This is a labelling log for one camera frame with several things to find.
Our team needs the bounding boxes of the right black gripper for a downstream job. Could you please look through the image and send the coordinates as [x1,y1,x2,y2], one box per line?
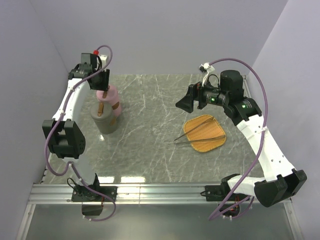
[175,76,229,113]

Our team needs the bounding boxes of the pink round lid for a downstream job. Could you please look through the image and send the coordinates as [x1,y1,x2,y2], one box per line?
[96,85,120,106]

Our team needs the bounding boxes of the metal tongs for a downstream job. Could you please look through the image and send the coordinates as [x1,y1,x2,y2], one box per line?
[173,114,226,143]

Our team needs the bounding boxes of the pink cylindrical container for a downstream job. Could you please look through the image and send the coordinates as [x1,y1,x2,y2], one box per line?
[108,96,122,118]

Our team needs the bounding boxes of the grey round lid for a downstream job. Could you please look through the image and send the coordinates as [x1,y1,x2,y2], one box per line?
[90,102,114,122]

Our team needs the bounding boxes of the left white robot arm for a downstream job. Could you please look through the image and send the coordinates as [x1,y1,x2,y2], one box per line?
[42,50,116,202]

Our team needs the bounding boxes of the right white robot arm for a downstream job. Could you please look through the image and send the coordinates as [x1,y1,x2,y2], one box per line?
[175,70,307,207]

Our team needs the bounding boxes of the woven bamboo tray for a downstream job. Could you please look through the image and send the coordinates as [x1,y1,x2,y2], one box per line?
[183,114,227,153]

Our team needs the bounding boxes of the grey cylindrical container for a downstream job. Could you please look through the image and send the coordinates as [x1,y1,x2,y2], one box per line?
[90,110,119,135]

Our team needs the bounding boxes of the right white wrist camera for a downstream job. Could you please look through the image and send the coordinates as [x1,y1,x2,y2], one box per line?
[198,62,216,87]

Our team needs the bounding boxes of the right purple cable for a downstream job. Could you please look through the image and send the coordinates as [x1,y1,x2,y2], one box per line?
[207,57,270,221]

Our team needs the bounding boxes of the purple cable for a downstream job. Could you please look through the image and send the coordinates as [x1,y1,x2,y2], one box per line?
[207,57,270,221]
[44,44,117,223]

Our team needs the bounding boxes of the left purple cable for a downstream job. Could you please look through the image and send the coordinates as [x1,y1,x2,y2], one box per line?
[44,44,117,223]

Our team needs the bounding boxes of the aluminium mounting rail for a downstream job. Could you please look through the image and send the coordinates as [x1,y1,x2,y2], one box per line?
[17,182,303,240]

